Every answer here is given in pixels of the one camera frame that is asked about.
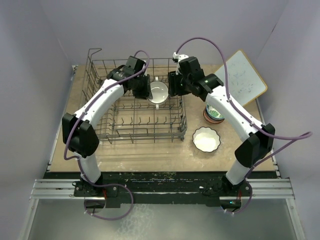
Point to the white cup with handle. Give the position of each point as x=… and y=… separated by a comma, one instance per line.
x=159, y=93

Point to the aluminium rail frame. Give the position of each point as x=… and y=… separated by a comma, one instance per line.
x=54, y=213

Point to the orange red patterned bowl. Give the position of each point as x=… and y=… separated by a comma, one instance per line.
x=212, y=121

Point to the green leaf patterned bowl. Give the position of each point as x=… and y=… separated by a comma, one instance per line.
x=213, y=113

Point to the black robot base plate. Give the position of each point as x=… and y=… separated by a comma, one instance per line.
x=182, y=187

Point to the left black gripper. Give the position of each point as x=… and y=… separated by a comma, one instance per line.
x=145, y=93

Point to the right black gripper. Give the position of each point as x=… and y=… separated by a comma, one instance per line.
x=174, y=77

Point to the small whiteboard yellow frame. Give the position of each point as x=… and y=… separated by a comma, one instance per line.
x=244, y=82

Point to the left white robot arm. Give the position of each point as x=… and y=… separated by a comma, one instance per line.
x=78, y=129

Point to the grey wire dish rack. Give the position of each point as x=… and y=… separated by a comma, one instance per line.
x=131, y=120

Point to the white fluted bowl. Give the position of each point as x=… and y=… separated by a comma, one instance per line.
x=206, y=139

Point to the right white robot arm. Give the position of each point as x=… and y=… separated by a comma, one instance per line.
x=255, y=136

